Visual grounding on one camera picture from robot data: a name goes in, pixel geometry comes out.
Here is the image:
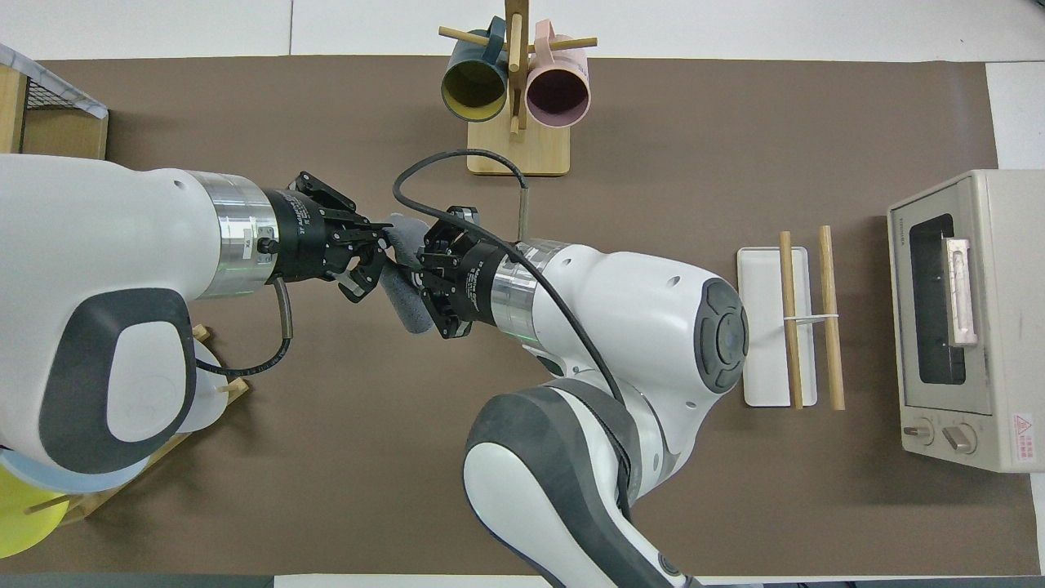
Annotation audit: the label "beige toaster oven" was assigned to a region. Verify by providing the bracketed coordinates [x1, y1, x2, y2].
[887, 169, 1045, 474]

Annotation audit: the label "white towel rack wooden bars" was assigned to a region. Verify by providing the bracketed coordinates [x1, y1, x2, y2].
[736, 225, 847, 411]

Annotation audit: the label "yellow plate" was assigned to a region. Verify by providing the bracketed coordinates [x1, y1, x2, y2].
[0, 465, 70, 559]

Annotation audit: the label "pink mug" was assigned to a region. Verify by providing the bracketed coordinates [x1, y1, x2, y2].
[525, 20, 591, 129]

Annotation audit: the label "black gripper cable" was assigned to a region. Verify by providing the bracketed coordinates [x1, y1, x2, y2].
[392, 149, 625, 409]
[194, 278, 293, 378]

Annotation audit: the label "purple and grey towel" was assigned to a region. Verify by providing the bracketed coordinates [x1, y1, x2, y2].
[377, 214, 438, 334]

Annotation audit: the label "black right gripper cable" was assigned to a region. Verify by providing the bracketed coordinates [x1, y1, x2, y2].
[392, 149, 625, 409]

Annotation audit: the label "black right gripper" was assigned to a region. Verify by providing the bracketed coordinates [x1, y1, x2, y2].
[416, 205, 502, 341]

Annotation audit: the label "pale grey plate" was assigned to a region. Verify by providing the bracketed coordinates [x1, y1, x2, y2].
[176, 339, 229, 434]

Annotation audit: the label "wooden plate rack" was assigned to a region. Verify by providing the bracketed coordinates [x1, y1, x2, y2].
[24, 324, 250, 525]

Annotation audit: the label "light blue plate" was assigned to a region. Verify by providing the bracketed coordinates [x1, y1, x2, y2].
[0, 445, 152, 495]

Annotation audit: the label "black wire basket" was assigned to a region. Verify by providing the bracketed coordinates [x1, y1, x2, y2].
[18, 75, 103, 111]

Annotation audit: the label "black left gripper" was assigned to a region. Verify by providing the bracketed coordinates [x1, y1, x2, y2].
[266, 171, 394, 305]

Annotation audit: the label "brown table mat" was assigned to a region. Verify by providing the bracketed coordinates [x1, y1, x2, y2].
[0, 56, 1038, 577]

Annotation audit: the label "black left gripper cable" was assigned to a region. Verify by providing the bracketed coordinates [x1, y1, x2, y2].
[194, 278, 293, 378]

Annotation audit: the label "wooden shelf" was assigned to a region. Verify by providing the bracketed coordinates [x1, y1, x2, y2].
[0, 64, 109, 160]

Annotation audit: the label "dark teal mug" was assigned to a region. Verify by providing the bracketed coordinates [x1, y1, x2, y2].
[441, 16, 511, 123]

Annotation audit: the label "wooden mug tree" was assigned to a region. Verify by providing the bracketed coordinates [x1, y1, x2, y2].
[438, 0, 598, 176]

